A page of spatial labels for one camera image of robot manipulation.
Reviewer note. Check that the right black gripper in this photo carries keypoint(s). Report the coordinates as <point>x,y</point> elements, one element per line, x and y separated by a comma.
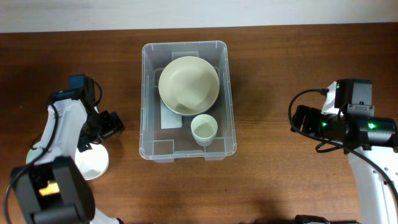
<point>312,113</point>

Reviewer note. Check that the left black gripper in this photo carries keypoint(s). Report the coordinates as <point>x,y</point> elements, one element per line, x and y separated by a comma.
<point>114,124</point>

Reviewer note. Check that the white bowl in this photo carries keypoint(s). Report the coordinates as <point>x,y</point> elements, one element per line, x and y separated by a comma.
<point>93,162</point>

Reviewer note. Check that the light green bowl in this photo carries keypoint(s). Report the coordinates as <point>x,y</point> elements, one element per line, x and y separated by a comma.
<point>34,152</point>

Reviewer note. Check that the yellow bowl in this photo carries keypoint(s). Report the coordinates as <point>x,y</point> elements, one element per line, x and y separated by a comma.
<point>50,189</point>

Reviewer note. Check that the dark blue bowl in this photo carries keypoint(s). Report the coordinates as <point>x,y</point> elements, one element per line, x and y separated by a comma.
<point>172,112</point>

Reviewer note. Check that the white cup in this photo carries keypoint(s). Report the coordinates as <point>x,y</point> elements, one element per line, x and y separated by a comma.
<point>204,122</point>
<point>204,142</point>

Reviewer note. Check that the pale green cup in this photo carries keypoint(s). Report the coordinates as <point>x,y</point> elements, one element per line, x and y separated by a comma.
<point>204,136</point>

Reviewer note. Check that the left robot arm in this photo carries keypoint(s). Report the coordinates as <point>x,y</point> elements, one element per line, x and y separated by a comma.
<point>75,203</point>

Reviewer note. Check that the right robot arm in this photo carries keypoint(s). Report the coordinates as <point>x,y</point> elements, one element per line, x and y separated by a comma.
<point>371,146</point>

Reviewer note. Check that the clear plastic storage bin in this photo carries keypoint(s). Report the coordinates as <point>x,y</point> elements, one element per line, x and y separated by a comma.
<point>166,145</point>

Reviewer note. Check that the white paper label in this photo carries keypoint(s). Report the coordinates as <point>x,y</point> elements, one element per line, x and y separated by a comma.
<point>169,119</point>

